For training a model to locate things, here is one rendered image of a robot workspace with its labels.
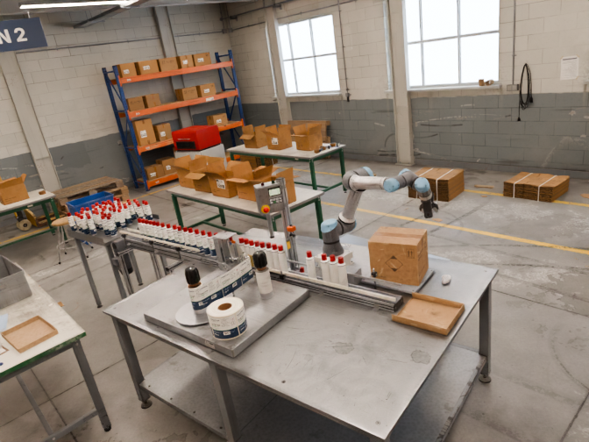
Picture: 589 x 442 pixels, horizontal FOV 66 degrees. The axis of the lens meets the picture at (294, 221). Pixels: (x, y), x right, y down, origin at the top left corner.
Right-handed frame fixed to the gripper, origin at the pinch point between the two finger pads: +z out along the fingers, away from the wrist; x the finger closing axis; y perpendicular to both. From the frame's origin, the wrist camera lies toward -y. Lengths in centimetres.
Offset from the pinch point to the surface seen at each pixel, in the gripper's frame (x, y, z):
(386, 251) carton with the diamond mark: 25.3, -25.3, -5.5
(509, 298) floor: -43, -11, 165
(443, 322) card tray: -6, -69, -12
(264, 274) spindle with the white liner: 94, -45, -30
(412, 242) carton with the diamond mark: 9.9, -21.7, -8.0
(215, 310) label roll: 107, -72, -55
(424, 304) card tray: 5, -57, -2
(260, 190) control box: 101, 10, -34
